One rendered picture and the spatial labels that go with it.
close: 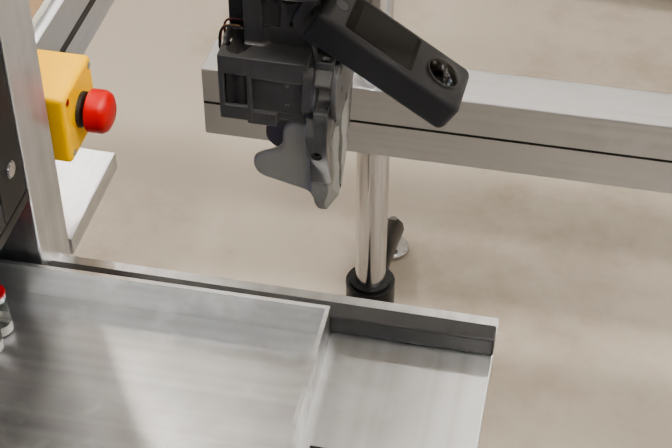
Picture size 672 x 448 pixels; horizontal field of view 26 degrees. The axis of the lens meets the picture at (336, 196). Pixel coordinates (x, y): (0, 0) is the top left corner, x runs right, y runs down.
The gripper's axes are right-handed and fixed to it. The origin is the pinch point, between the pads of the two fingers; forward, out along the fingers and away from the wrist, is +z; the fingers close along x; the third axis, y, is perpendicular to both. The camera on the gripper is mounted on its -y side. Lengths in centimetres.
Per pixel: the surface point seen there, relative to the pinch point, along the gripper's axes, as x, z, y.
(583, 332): -97, 109, -23
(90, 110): -16.5, 8.8, 25.4
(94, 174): -22.3, 21.6, 28.5
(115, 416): 6.7, 21.4, 16.8
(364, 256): -86, 89, 13
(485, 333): -7.0, 19.6, -11.6
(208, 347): -2.3, 21.4, 11.4
